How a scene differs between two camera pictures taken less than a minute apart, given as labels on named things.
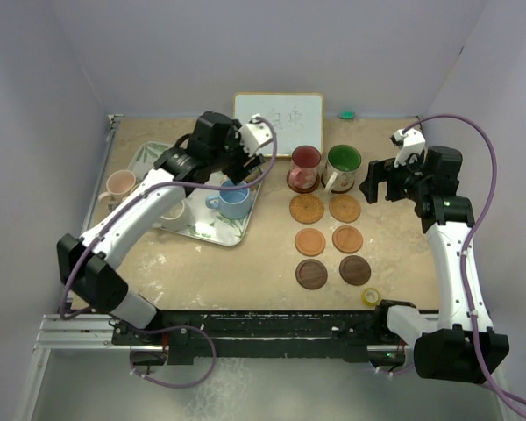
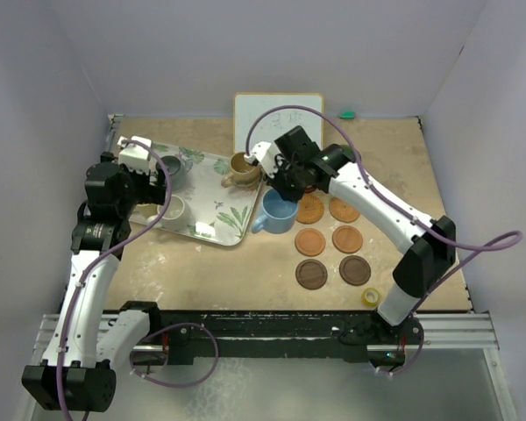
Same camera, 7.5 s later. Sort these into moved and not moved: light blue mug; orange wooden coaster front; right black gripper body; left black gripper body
Moved: left black gripper body; light blue mug; right black gripper body
Not moved: orange wooden coaster front
